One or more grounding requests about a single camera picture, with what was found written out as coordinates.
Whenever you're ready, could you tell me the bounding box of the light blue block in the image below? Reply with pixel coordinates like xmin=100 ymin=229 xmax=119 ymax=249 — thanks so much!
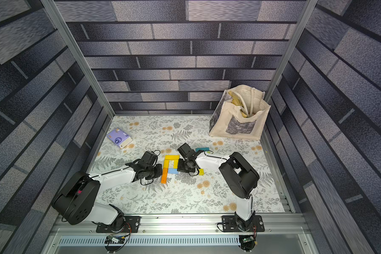
xmin=168 ymin=168 xmax=178 ymax=174

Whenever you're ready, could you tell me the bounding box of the orange block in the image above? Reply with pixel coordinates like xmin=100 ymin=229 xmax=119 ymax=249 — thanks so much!
xmin=161 ymin=168 xmax=168 ymax=184

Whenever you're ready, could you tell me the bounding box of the long yellow block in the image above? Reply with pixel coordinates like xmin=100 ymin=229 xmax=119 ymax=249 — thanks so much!
xmin=165 ymin=155 xmax=180 ymax=160

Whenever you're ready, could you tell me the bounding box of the teal block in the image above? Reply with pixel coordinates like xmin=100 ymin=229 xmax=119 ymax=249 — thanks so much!
xmin=195 ymin=147 xmax=210 ymax=151

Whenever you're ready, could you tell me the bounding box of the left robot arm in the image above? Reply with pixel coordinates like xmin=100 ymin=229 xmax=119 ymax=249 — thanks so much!
xmin=52 ymin=151 xmax=163 ymax=228

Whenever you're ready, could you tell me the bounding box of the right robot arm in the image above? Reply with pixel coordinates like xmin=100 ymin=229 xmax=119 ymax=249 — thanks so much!
xmin=177 ymin=144 xmax=259 ymax=225

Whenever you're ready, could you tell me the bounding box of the purple card box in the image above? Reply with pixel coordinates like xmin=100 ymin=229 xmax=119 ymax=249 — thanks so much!
xmin=106 ymin=128 xmax=133 ymax=149

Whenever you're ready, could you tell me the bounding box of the canvas tote bag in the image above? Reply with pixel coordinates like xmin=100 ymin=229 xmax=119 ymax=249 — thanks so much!
xmin=209 ymin=85 xmax=271 ymax=141

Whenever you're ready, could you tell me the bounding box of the left circuit board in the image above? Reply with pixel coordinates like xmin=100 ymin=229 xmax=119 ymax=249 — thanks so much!
xmin=105 ymin=235 xmax=126 ymax=245

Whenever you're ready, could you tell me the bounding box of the circuit board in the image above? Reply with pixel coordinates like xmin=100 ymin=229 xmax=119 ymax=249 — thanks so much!
xmin=239 ymin=235 xmax=256 ymax=246
xmin=105 ymin=235 xmax=126 ymax=245

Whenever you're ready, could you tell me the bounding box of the right circuit board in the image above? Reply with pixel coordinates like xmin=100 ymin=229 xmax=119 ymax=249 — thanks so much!
xmin=239 ymin=235 xmax=256 ymax=246

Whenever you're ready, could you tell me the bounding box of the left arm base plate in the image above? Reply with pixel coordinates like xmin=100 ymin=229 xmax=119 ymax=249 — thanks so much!
xmin=96 ymin=216 xmax=141 ymax=234

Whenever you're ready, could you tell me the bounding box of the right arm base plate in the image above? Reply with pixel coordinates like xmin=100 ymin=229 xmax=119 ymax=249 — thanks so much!
xmin=221 ymin=215 xmax=265 ymax=232

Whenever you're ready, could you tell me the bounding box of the aluminium front rail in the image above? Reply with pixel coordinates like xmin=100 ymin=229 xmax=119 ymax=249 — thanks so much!
xmin=42 ymin=213 xmax=318 ymax=254

